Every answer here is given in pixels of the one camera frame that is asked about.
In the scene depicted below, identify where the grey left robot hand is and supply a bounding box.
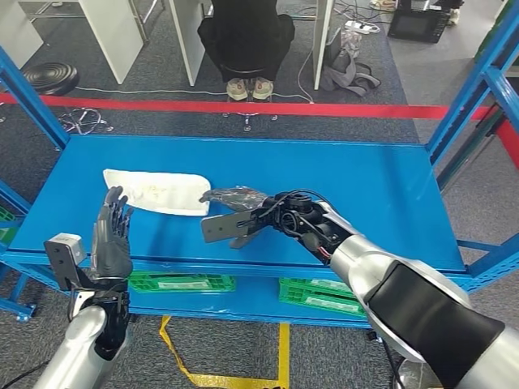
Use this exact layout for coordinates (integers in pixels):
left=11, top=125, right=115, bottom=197
left=89, top=186, right=134, bottom=280

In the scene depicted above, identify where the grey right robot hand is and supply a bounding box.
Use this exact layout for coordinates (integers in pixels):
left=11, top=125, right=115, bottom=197
left=198, top=186, right=269, bottom=250

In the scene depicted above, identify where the white curved plastic part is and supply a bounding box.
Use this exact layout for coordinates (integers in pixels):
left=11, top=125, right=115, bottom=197
left=102, top=168, right=212, bottom=217

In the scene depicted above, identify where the blue metal shelf rack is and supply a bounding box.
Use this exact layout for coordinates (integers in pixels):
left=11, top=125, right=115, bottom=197
left=0, top=0, right=519, bottom=330

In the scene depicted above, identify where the black stool with chrome base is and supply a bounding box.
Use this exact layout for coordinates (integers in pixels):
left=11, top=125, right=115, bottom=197
left=221, top=64, right=280, bottom=133

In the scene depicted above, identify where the chrome stool base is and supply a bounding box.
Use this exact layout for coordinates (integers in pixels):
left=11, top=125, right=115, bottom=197
left=60, top=107, right=114, bottom=135

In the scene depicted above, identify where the red floor strip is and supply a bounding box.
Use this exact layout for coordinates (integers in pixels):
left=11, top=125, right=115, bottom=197
left=0, top=92, right=519, bottom=168

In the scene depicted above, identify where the yellow floor tape outline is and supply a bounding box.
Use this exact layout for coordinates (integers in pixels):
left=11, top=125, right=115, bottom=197
left=159, top=315, right=292, bottom=389

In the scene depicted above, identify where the person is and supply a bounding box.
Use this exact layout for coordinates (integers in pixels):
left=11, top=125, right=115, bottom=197
left=197, top=0, right=296, bottom=102

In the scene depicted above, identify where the grey bag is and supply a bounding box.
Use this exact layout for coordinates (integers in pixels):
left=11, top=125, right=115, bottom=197
left=320, top=29, right=382, bottom=98

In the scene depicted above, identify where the black round stool seat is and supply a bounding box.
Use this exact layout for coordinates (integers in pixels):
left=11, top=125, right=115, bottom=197
left=22, top=62, right=79, bottom=96

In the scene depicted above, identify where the white power strip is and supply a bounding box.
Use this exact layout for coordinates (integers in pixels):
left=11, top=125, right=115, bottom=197
left=344, top=19, right=372, bottom=36

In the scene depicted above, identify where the black microwave oven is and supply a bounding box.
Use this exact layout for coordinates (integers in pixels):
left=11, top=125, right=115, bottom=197
left=387, top=0, right=451, bottom=44

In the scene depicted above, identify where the dark metal beam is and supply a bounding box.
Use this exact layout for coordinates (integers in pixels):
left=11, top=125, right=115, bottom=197
left=436, top=105, right=510, bottom=193

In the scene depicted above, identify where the green plastic crate stack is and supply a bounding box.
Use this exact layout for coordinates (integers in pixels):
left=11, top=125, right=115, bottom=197
left=474, top=0, right=519, bottom=62

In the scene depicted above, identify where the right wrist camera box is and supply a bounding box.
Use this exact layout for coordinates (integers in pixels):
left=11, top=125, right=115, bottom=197
left=200, top=210, right=260, bottom=246

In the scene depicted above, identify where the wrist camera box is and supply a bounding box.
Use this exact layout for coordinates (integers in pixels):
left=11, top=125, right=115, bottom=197
left=44, top=233, right=88, bottom=293
left=200, top=210, right=260, bottom=246

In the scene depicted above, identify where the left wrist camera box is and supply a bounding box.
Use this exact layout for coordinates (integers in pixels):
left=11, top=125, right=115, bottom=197
left=44, top=233, right=88, bottom=293

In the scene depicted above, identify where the white floor cable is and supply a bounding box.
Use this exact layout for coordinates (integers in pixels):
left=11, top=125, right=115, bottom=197
left=75, top=48, right=315, bottom=104

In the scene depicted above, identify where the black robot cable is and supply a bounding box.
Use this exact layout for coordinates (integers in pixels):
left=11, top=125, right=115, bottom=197
left=366, top=330, right=406, bottom=389

